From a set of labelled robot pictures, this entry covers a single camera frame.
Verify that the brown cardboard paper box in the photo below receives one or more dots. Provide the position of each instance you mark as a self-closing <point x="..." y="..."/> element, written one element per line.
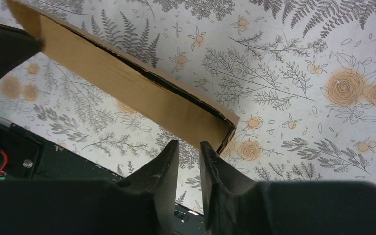
<point x="166" y="101"/>

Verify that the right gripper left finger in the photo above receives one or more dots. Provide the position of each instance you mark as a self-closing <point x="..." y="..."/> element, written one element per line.
<point x="147" y="196"/>

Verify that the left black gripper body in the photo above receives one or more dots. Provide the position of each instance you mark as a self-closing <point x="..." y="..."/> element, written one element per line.
<point x="16" y="46"/>

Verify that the floral patterned table mat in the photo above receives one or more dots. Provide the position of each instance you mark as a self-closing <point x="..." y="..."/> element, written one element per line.
<point x="300" y="74"/>

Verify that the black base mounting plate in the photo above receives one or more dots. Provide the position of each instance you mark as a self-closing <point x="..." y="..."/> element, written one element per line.
<point x="56" y="162"/>

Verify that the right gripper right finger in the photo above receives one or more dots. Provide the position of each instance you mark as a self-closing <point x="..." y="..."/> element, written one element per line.
<point x="227" y="195"/>

